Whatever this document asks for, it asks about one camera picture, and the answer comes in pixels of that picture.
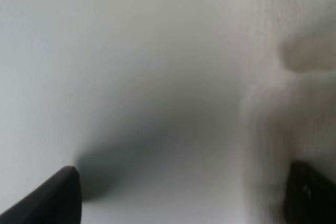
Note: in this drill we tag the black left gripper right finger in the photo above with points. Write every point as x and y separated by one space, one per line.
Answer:
309 197

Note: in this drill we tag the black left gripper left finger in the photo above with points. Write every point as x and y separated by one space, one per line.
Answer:
57 200

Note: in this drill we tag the white towel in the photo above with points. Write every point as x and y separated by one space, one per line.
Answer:
287 87

